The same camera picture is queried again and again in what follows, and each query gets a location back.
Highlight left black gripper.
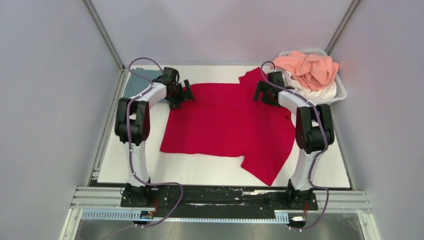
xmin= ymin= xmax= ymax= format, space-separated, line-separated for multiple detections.
xmin=167 ymin=80 xmax=197 ymax=110

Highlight red t-shirt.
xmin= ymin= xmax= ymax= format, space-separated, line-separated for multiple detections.
xmin=160 ymin=68 xmax=295 ymax=186

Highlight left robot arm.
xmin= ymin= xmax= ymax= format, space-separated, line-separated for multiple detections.
xmin=114 ymin=67 xmax=195 ymax=208

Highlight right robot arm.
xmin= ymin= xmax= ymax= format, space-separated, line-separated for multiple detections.
xmin=253 ymin=71 xmax=335 ymax=209

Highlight folded blue t-shirt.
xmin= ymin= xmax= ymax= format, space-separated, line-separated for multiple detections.
xmin=122 ymin=67 xmax=162 ymax=98

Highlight peach t-shirt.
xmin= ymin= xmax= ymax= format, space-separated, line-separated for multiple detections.
xmin=269 ymin=50 xmax=339 ymax=91

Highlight white t-shirt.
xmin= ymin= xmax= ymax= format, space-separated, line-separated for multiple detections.
xmin=282 ymin=70 xmax=337 ymax=101

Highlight white plastic basket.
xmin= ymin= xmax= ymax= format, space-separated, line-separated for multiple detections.
xmin=282 ymin=70 xmax=348 ymax=105

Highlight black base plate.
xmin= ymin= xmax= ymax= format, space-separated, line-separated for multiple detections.
xmin=129 ymin=185 xmax=318 ymax=220

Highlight left corner metal post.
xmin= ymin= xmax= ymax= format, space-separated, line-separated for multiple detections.
xmin=82 ymin=0 xmax=126 ymax=72

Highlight corner metal post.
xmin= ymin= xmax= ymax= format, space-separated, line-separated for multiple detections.
xmin=82 ymin=0 xmax=126 ymax=72
xmin=325 ymin=0 xmax=362 ymax=55

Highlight right corner metal post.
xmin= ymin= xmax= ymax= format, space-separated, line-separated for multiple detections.
xmin=325 ymin=0 xmax=362 ymax=55

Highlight white slotted cable duct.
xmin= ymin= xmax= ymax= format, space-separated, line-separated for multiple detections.
xmin=80 ymin=209 xmax=290 ymax=225

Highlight aluminium frame rail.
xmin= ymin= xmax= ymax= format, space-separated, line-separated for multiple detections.
xmin=60 ymin=185 xmax=380 ymax=240

